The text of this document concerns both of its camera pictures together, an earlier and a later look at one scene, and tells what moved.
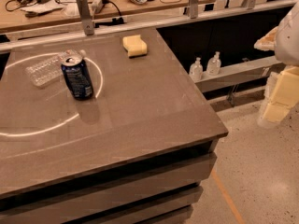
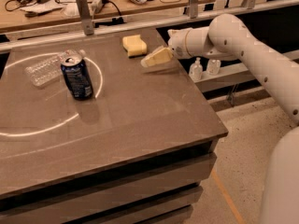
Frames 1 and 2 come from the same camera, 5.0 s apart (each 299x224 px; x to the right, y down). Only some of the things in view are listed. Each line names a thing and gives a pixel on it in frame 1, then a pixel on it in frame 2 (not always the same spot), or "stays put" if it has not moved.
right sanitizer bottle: x=214 y=64 stays put
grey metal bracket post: x=88 y=26 stays put
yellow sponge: x=135 y=45 stays put
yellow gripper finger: x=285 y=95 → x=180 y=43
